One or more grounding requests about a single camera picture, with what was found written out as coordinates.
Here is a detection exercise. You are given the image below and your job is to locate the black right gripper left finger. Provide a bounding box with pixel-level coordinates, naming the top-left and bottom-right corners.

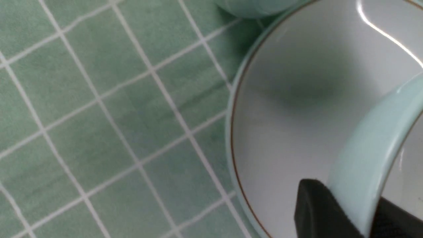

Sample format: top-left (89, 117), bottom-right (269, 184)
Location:
top-left (294, 179), bottom-right (363, 238)

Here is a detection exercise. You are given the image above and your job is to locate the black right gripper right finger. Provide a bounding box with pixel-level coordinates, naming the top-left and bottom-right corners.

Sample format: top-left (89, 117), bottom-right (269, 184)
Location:
top-left (370, 197), bottom-right (423, 238)

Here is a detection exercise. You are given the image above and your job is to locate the pale green bowl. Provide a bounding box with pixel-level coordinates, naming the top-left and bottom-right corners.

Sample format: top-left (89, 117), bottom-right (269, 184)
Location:
top-left (327, 73), bottom-right (423, 238)

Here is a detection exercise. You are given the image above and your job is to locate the pale green cup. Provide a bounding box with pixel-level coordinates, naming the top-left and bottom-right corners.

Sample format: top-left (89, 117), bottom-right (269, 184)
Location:
top-left (214, 0), bottom-right (304, 19)

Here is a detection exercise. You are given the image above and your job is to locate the pale green plate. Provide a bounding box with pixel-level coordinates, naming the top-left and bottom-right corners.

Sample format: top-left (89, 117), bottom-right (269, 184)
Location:
top-left (226, 0), bottom-right (422, 238)

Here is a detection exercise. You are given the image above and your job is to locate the green checkered tablecloth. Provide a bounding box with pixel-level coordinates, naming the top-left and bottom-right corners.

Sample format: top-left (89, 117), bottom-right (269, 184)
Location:
top-left (0, 0), bottom-right (274, 238)

